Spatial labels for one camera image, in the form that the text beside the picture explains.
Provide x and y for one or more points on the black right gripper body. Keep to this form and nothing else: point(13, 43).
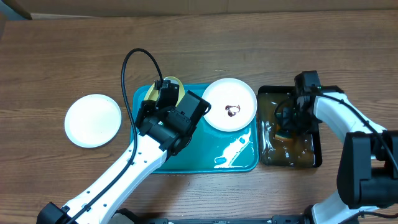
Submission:
point(300, 121)

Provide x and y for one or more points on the black water tray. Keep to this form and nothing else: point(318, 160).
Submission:
point(304, 151)

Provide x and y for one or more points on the yellow plate with sauce stain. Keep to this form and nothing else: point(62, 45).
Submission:
point(152, 93)

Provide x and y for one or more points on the green and yellow sponge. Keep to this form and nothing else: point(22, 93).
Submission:
point(281, 134)

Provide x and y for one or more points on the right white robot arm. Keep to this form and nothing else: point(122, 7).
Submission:
point(367, 175)

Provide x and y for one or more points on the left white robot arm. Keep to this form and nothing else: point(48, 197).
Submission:
point(164, 126)

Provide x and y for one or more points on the white plate with dark stain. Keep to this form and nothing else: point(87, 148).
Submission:
point(233, 104)

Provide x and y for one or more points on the white plate with orange stain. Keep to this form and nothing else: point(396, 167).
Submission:
point(92, 121)

